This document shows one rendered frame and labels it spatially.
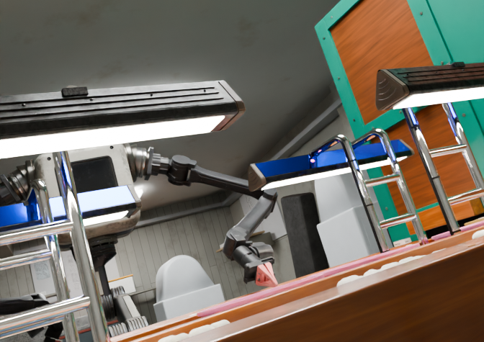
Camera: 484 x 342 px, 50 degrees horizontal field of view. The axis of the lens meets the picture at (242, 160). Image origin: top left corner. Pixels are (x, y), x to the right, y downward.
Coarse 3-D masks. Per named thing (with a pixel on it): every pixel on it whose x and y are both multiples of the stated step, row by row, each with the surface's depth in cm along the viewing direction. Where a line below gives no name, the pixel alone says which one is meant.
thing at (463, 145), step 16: (448, 64) 114; (464, 64) 113; (448, 112) 133; (416, 128) 124; (416, 144) 123; (464, 144) 130; (432, 160) 122; (432, 176) 121; (480, 176) 128; (480, 192) 126; (448, 208) 119; (448, 224) 119
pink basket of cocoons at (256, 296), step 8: (304, 280) 113; (312, 280) 97; (272, 288) 118; (280, 288) 117; (288, 288) 94; (248, 296) 117; (256, 296) 92; (264, 296) 92; (224, 304) 115; (232, 304) 93; (240, 304) 93; (200, 312) 99; (208, 312) 97; (216, 312) 96
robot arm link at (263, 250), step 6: (234, 234) 170; (240, 234) 171; (240, 240) 168; (234, 246) 168; (246, 246) 170; (252, 246) 170; (258, 246) 169; (264, 246) 170; (270, 246) 171; (258, 252) 167; (264, 252) 168; (270, 252) 169; (228, 258) 172
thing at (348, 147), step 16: (352, 144) 164; (384, 144) 153; (352, 160) 144; (384, 176) 148; (400, 176) 150; (368, 192) 142; (400, 192) 150; (368, 208) 141; (384, 224) 141; (416, 224) 147; (384, 240) 139
